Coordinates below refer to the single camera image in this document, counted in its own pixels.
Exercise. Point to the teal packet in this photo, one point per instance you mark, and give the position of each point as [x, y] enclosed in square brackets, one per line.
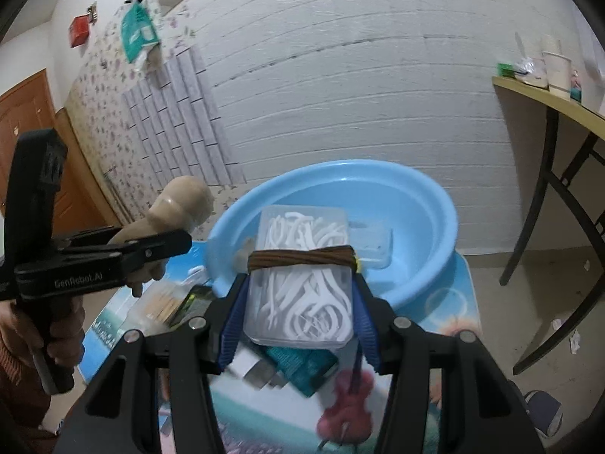
[307, 369]

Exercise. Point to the bag of wooden sticks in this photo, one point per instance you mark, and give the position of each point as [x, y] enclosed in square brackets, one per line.
[158, 307]

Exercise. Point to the brown wooden door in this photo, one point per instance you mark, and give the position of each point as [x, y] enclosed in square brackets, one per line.
[28, 104]

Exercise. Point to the white paper cup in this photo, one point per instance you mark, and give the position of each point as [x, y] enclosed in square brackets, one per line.
[557, 73]

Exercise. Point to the clear crumpled plastic bag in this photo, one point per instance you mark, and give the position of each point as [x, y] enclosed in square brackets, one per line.
[531, 71]

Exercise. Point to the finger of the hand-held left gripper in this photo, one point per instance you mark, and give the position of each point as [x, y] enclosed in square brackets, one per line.
[90, 236]
[160, 246]

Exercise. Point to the red wall box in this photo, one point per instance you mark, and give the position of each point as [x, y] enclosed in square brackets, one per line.
[79, 30]

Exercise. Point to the white charger plug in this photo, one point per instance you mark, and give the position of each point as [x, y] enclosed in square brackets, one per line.
[253, 369]

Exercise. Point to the thin metal rod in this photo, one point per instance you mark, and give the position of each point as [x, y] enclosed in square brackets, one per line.
[115, 194]

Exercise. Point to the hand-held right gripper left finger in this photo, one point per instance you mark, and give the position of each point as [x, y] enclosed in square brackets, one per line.
[231, 335]

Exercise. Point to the blue plastic basin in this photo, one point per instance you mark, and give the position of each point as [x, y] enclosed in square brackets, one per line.
[416, 208]

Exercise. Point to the green hanging tissue pack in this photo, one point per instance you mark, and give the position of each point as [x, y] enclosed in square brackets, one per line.
[137, 30]

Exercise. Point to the clear box of floss picks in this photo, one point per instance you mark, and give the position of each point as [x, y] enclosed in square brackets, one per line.
[302, 302]

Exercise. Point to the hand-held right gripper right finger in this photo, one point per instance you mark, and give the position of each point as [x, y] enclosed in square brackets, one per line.
[366, 335]

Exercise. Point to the dark green packet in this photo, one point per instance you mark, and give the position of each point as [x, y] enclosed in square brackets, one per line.
[196, 302]

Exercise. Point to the red toy violin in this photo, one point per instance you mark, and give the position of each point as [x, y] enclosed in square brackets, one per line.
[347, 406]

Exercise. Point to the small green box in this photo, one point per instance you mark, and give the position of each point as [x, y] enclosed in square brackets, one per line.
[506, 70]

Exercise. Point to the person's left hand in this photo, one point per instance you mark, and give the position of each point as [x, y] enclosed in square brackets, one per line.
[71, 340]

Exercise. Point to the grey shoe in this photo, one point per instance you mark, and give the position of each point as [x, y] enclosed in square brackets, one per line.
[543, 411]

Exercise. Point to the curved side table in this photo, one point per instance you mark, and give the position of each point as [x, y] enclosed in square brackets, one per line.
[557, 104]

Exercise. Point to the wooden massage stick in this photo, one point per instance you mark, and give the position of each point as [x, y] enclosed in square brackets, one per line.
[184, 198]

